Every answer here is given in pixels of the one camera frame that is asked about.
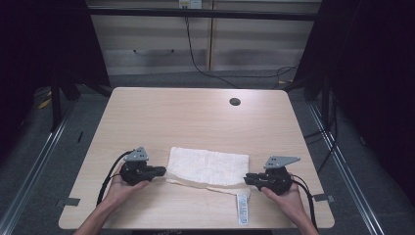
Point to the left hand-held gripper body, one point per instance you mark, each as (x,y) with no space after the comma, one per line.
(135,171)

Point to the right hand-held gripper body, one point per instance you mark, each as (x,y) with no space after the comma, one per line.
(277,179)

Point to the white towel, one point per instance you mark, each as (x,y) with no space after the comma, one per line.
(208,166)

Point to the person's right hand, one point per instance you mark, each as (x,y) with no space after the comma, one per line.
(288,200)

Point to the person's left hand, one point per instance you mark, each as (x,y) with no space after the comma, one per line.
(119,192)

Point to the grey tape strip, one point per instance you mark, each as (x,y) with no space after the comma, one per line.
(323,197)
(69,202)

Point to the dark round table grommet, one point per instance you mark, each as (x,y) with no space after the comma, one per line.
(235,101)

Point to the black metal stand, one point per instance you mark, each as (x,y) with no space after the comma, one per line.
(56,104)

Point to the black curtain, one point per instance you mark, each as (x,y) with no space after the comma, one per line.
(368,81)
(42,42)

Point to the aluminium floor rail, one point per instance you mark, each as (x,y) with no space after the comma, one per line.
(32,173)
(345,176)

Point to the black horizontal frame bar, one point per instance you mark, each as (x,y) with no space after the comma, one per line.
(202,13)

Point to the white wall socket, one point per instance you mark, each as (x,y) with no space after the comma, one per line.
(191,4)

